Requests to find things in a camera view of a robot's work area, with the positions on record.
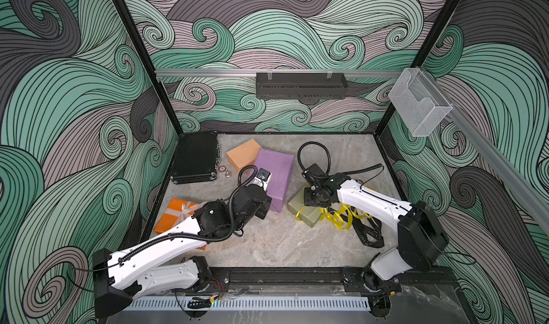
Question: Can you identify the olive green gift box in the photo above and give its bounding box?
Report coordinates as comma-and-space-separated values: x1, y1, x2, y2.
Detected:
287, 188, 323, 228

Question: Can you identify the yellow ribbon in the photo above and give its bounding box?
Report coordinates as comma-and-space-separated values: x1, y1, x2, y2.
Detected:
320, 205, 372, 230
295, 206, 306, 221

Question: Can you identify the peach gift box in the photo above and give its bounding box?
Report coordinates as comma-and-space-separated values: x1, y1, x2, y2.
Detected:
226, 139, 262, 172

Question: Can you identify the purple gift box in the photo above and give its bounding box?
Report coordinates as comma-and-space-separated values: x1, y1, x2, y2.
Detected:
254, 149, 295, 213

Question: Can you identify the black ribbon gold lettering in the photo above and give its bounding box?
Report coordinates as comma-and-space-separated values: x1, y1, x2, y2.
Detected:
352, 218, 385, 249

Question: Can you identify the orange gift box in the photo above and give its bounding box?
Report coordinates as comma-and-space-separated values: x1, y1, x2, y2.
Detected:
150, 199, 207, 255

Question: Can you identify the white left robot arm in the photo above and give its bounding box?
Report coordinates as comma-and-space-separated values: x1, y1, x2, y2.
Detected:
92, 184, 272, 318

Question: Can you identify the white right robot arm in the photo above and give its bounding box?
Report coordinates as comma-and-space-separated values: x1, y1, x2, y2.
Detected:
303, 171, 448, 293

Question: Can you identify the black case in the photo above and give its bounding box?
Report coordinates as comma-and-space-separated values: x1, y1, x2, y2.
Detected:
170, 132, 220, 185

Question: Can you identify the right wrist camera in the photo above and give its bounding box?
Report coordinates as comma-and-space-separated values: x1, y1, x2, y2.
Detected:
302, 163, 327, 181

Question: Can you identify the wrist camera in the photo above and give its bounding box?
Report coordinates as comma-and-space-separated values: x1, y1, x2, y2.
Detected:
252, 168, 272, 191
302, 163, 327, 181

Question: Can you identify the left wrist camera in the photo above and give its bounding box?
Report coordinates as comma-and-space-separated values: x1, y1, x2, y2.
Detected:
252, 168, 272, 191

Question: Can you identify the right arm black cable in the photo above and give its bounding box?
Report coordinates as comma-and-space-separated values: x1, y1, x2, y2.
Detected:
297, 141, 385, 183

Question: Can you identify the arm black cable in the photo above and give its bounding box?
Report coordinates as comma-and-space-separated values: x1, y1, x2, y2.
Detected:
66, 164, 258, 291
297, 141, 385, 183

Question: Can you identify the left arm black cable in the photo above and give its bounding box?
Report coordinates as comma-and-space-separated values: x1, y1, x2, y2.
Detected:
66, 164, 258, 291

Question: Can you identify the black frame post right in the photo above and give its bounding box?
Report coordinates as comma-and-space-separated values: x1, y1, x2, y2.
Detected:
375, 0, 460, 139

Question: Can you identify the black frame post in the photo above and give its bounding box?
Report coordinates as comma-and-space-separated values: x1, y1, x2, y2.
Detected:
375, 0, 460, 139
111, 0, 183, 136

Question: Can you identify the black perforated wall tray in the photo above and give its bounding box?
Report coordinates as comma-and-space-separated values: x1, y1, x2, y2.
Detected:
255, 73, 349, 102

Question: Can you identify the clear acrylic wall holder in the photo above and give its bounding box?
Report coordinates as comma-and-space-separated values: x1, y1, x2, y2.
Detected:
389, 67, 453, 138

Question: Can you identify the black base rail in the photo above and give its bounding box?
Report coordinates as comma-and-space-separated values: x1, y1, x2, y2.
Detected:
115, 267, 455, 295

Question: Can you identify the white slotted cable duct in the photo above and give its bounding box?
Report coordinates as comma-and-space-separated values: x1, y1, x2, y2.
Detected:
126, 295, 370, 312

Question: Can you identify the aluminium rail back wall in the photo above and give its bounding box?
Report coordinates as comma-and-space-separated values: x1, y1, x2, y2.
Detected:
154, 68, 403, 79

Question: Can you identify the aluminium rail wall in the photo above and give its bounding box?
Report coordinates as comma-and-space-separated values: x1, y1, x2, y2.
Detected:
154, 68, 403, 79
424, 72, 548, 231

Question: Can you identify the aluminium rail right wall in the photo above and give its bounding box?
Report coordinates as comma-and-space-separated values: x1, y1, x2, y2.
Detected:
424, 72, 548, 231

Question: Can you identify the black frame post left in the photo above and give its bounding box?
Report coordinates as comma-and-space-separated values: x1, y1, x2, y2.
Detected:
111, 0, 183, 136

